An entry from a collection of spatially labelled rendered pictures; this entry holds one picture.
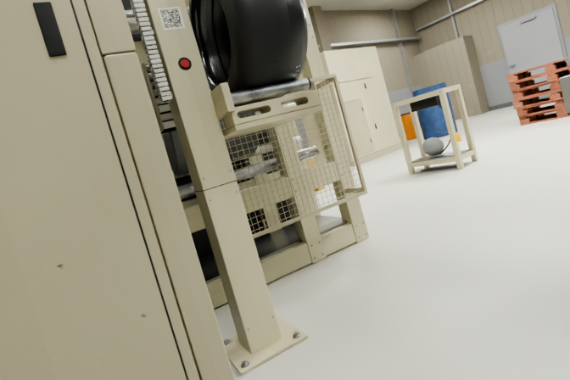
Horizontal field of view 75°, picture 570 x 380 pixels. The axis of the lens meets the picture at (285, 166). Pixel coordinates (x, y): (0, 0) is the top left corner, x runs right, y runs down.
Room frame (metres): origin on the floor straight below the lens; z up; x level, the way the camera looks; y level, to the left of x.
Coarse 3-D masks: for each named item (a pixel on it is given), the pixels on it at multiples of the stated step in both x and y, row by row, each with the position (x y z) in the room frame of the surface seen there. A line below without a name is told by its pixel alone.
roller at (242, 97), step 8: (296, 80) 1.43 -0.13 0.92; (304, 80) 1.43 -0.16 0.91; (256, 88) 1.34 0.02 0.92; (264, 88) 1.35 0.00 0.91; (272, 88) 1.37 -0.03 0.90; (280, 88) 1.38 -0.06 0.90; (288, 88) 1.40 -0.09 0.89; (296, 88) 1.41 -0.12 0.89; (304, 88) 1.43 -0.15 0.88; (232, 96) 1.29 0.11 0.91; (240, 96) 1.31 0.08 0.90; (248, 96) 1.32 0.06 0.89; (256, 96) 1.34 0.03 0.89; (264, 96) 1.35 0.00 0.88; (272, 96) 1.38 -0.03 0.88
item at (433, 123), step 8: (424, 88) 7.16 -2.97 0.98; (432, 88) 7.10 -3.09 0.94; (440, 88) 7.10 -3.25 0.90; (448, 96) 7.19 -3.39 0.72; (440, 104) 7.09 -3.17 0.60; (424, 112) 7.24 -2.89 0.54; (432, 112) 7.14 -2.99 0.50; (440, 112) 7.09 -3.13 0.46; (424, 120) 7.28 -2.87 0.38; (432, 120) 7.16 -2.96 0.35; (440, 120) 7.10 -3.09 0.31; (424, 128) 7.33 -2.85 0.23; (432, 128) 7.18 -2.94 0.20; (440, 128) 7.10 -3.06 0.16; (456, 128) 7.21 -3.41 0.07; (424, 136) 7.40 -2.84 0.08; (432, 136) 7.21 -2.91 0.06; (440, 136) 7.12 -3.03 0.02
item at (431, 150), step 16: (416, 96) 3.78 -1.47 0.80; (432, 96) 3.65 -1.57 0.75; (448, 112) 3.55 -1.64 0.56; (464, 112) 3.73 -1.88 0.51; (400, 128) 4.00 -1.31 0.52; (416, 128) 4.18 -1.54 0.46; (448, 128) 3.58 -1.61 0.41; (464, 128) 3.76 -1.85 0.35; (432, 144) 3.86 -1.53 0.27; (448, 144) 3.79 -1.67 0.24; (416, 160) 3.99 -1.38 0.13; (432, 160) 3.79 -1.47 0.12; (448, 160) 3.65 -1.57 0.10
